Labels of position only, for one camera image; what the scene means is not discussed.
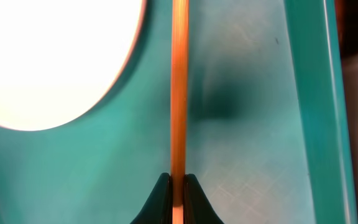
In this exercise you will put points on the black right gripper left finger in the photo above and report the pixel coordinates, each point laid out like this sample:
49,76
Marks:
158,207

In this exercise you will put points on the pink plate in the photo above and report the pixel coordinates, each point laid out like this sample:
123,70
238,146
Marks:
59,58

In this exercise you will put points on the wooden chopstick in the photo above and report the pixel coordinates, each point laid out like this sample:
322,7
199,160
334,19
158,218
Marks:
178,104

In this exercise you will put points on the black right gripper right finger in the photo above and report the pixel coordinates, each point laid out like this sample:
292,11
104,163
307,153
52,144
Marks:
196,206

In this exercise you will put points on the teal plastic tray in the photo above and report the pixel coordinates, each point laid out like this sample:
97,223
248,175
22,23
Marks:
267,130

